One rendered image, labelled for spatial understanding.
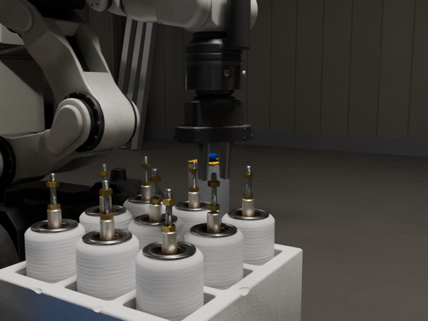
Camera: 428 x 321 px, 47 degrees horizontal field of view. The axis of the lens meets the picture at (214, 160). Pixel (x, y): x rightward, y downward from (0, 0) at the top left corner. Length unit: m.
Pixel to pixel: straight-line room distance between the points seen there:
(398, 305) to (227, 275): 0.53
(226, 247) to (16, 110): 4.13
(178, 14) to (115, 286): 0.41
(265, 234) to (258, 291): 0.12
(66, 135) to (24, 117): 3.66
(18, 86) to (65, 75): 3.57
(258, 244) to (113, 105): 0.52
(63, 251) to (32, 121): 4.10
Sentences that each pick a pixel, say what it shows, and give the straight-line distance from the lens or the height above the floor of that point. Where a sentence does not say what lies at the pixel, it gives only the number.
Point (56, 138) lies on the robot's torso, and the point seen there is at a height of 0.36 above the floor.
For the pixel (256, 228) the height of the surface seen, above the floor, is 0.24.
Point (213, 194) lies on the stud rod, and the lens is 0.77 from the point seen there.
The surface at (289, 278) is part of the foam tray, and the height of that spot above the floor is 0.14.
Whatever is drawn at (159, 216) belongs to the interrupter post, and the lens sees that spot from 0.85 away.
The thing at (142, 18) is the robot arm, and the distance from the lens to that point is 0.89.
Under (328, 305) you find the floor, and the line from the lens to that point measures 1.16.
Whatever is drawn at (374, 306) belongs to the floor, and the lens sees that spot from 1.18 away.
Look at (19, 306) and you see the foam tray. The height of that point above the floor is 0.14.
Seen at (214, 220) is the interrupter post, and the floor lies 0.27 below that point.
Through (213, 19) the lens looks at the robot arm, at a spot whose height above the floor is 0.57.
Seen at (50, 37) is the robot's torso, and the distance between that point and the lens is 1.25.
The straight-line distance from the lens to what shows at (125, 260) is 0.74.
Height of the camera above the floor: 0.48
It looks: 8 degrees down
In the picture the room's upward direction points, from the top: straight up
